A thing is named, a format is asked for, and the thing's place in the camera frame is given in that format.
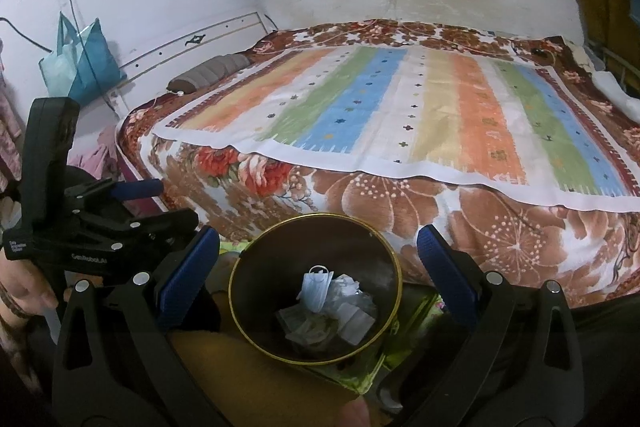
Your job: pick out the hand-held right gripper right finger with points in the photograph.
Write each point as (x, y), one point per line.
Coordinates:
(441, 267)

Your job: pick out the person's left hand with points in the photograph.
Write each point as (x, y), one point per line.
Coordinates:
(20, 284)

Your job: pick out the striped woven mat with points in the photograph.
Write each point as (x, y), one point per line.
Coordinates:
(450, 117)

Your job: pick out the person's yellow trouser leg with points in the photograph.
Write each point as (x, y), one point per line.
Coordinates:
(260, 382)

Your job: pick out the hanging pink garment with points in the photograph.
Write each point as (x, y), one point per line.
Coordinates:
(7, 132)

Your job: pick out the person's left forearm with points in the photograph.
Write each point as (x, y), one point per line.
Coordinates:
(15, 347)

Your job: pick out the brown floral blanket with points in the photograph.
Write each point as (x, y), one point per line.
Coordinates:
(375, 202)

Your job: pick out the white paper wrapper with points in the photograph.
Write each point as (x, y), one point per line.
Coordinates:
(316, 294)

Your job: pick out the pink cloth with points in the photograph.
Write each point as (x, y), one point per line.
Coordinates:
(102, 154)

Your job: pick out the teal plastic bag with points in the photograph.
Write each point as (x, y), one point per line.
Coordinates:
(90, 57)

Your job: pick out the white headboard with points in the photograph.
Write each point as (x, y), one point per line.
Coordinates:
(165, 52)

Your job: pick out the grey bolster pillow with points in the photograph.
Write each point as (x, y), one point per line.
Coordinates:
(207, 72)

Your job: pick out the white paper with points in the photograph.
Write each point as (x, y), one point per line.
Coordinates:
(352, 314)

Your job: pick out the small black device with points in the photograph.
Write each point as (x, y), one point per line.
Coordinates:
(541, 52)

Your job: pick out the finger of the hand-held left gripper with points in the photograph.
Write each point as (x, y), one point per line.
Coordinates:
(160, 222)
(140, 188)

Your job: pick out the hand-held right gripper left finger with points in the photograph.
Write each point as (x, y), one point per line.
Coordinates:
(192, 268)

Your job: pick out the white cloth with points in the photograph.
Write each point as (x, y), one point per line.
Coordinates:
(612, 89)

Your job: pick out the brown bin with gold rim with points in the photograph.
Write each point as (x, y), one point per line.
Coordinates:
(270, 267)

